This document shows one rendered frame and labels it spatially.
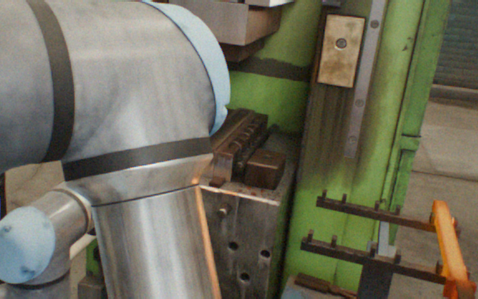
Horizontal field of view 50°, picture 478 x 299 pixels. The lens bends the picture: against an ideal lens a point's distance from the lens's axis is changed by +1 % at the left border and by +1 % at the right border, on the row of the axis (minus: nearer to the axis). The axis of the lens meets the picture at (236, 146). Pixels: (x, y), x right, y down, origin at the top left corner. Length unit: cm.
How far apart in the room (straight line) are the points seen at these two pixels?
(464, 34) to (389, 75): 602
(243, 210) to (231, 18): 47
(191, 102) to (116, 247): 12
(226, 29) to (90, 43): 91
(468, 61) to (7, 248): 705
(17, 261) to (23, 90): 33
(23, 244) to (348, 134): 96
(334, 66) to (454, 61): 610
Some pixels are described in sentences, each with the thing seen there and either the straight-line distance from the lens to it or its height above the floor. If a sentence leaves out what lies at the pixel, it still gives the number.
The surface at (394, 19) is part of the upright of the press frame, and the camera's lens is 134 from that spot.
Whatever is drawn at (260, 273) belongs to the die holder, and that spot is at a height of 71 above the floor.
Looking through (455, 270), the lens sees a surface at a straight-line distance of 102.
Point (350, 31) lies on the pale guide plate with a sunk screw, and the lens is 131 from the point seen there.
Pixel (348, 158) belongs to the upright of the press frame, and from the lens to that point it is 140.
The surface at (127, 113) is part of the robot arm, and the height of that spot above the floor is 135.
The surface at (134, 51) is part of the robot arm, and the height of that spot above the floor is 139.
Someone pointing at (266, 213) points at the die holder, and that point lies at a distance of 128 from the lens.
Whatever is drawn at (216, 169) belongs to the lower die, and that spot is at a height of 94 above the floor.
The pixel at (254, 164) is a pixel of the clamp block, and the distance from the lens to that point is 130.
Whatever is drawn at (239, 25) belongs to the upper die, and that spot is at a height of 132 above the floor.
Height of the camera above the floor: 146
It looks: 20 degrees down
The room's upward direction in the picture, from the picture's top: 6 degrees clockwise
